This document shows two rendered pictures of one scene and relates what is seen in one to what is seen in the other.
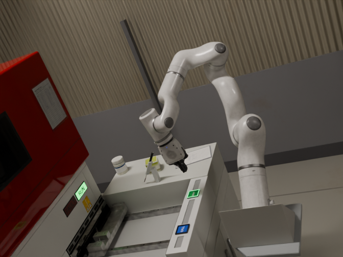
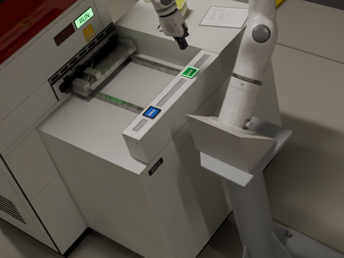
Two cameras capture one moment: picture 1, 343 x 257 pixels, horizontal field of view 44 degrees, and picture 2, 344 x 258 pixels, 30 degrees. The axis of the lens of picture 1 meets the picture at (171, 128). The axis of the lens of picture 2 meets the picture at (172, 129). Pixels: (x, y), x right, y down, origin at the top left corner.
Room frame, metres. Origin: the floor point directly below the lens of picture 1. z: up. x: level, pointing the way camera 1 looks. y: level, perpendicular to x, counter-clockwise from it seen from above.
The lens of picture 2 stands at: (-0.09, -0.83, 2.59)
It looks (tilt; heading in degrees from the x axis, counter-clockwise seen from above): 42 degrees down; 28
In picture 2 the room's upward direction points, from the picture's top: 18 degrees counter-clockwise
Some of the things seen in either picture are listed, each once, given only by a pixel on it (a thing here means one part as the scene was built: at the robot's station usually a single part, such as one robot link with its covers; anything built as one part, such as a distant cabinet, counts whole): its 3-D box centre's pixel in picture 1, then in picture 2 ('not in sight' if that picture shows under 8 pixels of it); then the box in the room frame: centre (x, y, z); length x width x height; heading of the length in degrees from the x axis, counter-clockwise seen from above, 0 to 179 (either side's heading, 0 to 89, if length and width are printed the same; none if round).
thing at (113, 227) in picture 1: (109, 230); (105, 68); (1.95, 0.50, 0.87); 0.36 x 0.08 x 0.03; 158
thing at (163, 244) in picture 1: (137, 248); (118, 102); (1.75, 0.37, 0.84); 0.50 x 0.02 x 0.03; 68
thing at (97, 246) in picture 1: (95, 246); (81, 84); (1.81, 0.56, 0.89); 0.08 x 0.03 x 0.03; 68
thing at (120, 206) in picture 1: (117, 206); (125, 42); (2.11, 0.43, 0.89); 0.08 x 0.03 x 0.03; 68
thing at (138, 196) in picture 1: (164, 179); (189, 28); (2.21, 0.14, 0.89); 0.62 x 0.35 x 0.14; 68
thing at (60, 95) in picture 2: (92, 232); (87, 63); (1.95, 0.58, 0.89); 0.44 x 0.02 x 0.10; 158
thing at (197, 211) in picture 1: (194, 222); (176, 104); (1.69, 0.07, 0.89); 0.55 x 0.09 x 0.14; 158
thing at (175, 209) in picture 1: (151, 213); (155, 65); (2.00, 0.27, 0.84); 0.50 x 0.02 x 0.03; 68
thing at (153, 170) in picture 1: (151, 171); not in sight; (2.07, 0.19, 1.03); 0.06 x 0.04 x 0.13; 68
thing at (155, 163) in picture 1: (152, 165); (177, 9); (2.21, 0.17, 1.00); 0.07 x 0.07 x 0.07; 86
